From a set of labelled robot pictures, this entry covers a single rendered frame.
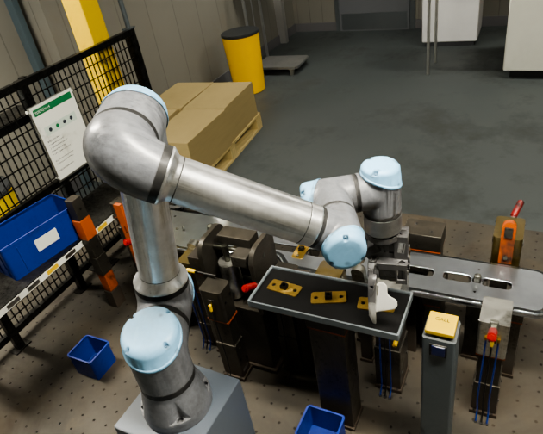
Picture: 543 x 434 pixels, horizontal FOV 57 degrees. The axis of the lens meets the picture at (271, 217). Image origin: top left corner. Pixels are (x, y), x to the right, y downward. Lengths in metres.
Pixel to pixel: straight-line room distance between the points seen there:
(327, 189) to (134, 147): 0.36
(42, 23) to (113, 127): 3.55
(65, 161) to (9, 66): 2.24
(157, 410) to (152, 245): 0.33
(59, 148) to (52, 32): 2.25
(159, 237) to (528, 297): 0.97
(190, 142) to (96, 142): 3.07
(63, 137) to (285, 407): 1.31
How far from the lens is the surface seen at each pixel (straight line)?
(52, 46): 4.34
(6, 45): 4.33
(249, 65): 5.79
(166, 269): 1.04
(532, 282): 1.53
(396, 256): 1.06
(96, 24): 2.34
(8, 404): 1.98
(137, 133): 0.79
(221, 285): 1.43
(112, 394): 1.81
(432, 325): 1.15
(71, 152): 2.17
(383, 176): 0.94
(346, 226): 0.83
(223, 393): 1.16
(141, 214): 0.96
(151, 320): 1.02
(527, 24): 5.52
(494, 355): 1.39
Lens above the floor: 2.00
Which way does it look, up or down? 34 degrees down
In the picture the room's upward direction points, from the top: 11 degrees counter-clockwise
